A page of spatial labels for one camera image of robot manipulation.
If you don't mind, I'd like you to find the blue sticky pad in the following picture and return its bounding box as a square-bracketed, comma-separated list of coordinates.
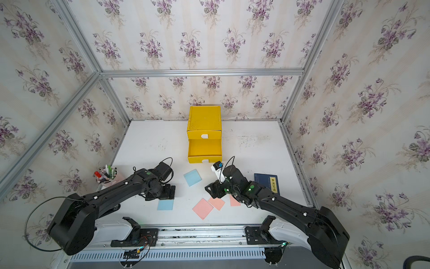
[157, 200, 174, 211]
[184, 169, 202, 187]

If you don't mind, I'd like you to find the yellow plastic drawer cabinet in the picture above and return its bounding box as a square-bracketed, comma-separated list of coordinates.
[187, 106, 222, 164]

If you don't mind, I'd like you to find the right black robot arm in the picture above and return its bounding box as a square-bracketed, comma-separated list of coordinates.
[205, 161, 350, 269]

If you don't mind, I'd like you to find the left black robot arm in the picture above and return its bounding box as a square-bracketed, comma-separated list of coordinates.
[47, 161, 175, 256]

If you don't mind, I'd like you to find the pink sticky pad middle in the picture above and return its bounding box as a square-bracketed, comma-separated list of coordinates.
[208, 198, 225, 211]

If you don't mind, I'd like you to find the pink sticky pad right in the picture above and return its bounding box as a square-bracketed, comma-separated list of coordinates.
[230, 195, 241, 207]

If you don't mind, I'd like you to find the pink sticky pad large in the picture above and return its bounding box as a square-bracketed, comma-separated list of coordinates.
[192, 198, 214, 220]

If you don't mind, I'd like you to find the pink pen holder cup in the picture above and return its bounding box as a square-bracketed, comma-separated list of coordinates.
[93, 165, 125, 188]

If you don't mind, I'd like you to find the dark blue book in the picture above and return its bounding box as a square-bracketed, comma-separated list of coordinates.
[254, 173, 280, 194]

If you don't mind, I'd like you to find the aluminium mounting rail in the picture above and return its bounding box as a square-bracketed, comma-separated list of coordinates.
[60, 223, 340, 251]

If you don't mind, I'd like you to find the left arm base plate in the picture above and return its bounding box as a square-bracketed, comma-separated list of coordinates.
[110, 217, 159, 248]

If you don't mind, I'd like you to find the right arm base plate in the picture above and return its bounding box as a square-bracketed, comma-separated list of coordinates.
[244, 215, 289, 247]

